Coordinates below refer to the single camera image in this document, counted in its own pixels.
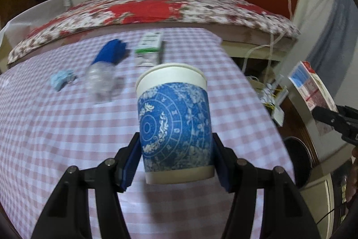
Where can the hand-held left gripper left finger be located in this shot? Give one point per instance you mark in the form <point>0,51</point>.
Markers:
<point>130,171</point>

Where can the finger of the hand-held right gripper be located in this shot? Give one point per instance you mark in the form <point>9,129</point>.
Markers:
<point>325,115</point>

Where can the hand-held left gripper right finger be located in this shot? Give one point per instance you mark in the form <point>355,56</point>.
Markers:
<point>223,171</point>

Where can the red white milk carton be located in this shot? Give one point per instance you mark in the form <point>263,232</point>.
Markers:
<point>307,85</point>

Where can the black plastic bucket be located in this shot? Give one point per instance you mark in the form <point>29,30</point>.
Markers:
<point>299,160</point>

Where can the blue patterned paper cup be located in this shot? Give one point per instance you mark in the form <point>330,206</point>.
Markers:
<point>173,127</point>

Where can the clear plastic bottle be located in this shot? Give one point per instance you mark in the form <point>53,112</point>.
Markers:
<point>102,82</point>

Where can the blue face mask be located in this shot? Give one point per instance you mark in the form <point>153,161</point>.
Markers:
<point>62,80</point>

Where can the blue glove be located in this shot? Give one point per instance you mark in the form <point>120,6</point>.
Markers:
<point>112,52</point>

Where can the green white cardboard box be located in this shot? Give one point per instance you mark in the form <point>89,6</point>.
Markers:
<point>149,48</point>

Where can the person's right hand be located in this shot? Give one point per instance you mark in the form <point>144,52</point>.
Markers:
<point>350,188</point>

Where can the white network box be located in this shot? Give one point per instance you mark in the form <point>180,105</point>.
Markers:
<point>275,87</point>

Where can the pink checkered tablecloth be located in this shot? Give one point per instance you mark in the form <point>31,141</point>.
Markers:
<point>70,129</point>

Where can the white cabinet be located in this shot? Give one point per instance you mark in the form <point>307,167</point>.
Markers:
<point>332,199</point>

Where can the large grey patterned curtain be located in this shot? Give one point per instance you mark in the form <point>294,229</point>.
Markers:
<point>335,31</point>

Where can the red floral bedspread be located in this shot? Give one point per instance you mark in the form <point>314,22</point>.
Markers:
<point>139,10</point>

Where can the white plastic sheet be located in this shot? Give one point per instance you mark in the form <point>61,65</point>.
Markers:
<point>30,15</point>

